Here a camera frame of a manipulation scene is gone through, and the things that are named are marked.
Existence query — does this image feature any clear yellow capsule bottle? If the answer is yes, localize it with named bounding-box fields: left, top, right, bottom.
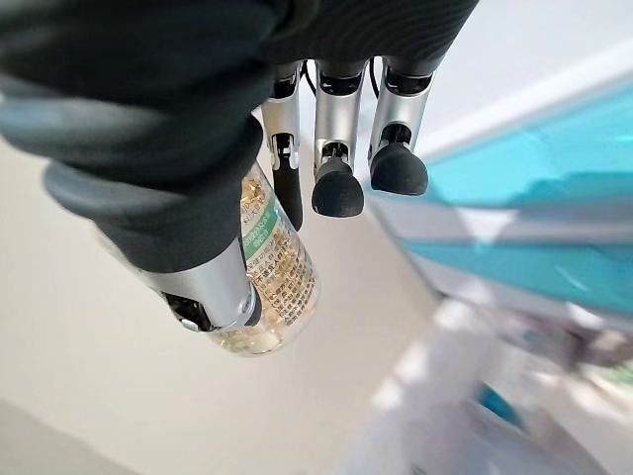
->
left=210, top=162, right=320, bottom=357

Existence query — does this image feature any white medical cart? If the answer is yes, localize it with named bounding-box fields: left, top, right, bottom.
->
left=368, top=0, right=633, bottom=475

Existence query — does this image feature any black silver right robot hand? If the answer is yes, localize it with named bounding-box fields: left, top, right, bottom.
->
left=0, top=0, right=481, bottom=333

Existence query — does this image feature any blue front cart drawer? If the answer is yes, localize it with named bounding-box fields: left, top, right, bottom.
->
left=409, top=237, right=633, bottom=319
left=368, top=73, right=633, bottom=210

